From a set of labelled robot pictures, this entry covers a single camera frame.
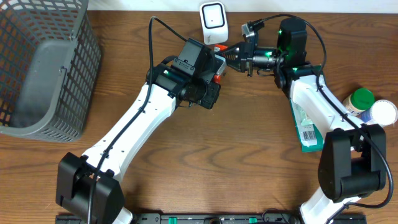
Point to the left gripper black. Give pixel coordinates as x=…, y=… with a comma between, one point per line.
x=212, y=100

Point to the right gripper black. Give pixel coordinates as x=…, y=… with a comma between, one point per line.
x=247, y=56

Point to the red white small packet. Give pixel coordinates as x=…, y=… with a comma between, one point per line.
x=217, y=48

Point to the green white package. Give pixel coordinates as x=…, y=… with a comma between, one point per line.
x=309, y=136

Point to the green lid jar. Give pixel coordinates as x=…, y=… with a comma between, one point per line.
x=359, y=101

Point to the white jar blue label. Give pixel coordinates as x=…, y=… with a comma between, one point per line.
x=382, y=112

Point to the pale green wipes packet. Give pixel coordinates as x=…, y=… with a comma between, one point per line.
x=305, y=119

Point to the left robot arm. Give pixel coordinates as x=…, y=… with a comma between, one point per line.
x=89, y=185

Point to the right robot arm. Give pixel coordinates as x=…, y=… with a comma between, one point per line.
x=353, y=162

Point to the white barcode scanner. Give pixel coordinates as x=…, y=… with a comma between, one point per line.
x=214, y=22

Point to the grey plastic mesh basket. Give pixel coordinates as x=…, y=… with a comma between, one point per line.
x=50, y=59

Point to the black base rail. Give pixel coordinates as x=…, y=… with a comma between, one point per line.
x=273, y=217

